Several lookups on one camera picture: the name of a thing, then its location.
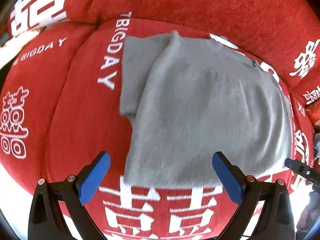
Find person's right hand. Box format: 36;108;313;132
297;191;319;235

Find orange patterned pillow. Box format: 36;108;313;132
306;100;320;128

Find red back cushion white characters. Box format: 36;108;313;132
7;0;319;105

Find grey knit sweater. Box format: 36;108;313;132
119;31;292;189

